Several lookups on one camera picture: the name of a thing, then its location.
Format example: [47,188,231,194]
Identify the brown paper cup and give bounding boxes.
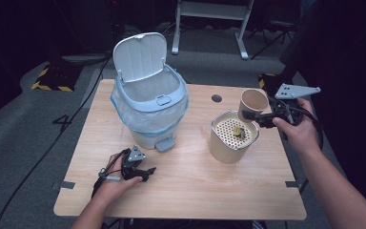
[237,88,271,124]

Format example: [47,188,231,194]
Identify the long black floor cable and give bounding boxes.
[0,47,122,229]

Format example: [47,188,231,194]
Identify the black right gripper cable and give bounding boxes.
[271,98,325,151]

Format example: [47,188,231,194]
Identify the grey cable plug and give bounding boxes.
[98,173,122,181]

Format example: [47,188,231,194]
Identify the black stand base striped tape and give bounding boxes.
[30,61,84,94]
[257,73,301,100]

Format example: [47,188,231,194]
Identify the black tripod stand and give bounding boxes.
[250,18,301,60]

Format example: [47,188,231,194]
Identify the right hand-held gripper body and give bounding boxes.
[260,82,321,129]

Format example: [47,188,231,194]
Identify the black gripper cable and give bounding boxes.
[271,98,325,151]
[91,148,132,199]

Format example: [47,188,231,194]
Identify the white metal table frame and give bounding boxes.
[171,0,255,61]

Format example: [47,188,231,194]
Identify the beige container with perforated strainer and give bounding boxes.
[208,109,260,165]

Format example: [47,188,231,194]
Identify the wet tea bag waste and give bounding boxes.
[232,125,247,140]

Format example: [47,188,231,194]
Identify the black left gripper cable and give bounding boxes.
[91,148,132,199]

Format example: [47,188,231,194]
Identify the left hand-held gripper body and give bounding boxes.
[120,144,147,181]

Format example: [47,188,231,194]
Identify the person's left hand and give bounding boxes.
[91,154,144,205]

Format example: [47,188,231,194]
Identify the white blue pedal trash can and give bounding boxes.
[110,31,191,154]

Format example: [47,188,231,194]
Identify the clear blue plastic bin liner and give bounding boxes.
[110,71,191,137]

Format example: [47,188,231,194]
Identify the person's right hand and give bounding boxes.
[272,97,324,157]

